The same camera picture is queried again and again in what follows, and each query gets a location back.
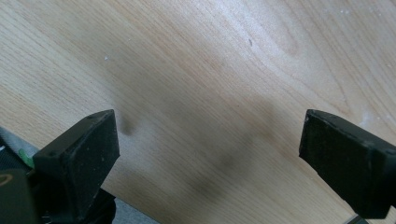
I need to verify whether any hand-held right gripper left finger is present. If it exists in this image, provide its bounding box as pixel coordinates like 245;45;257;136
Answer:
32;108;120;222

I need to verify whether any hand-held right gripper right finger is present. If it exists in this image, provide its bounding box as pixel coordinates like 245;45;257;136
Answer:
298;108;396;220

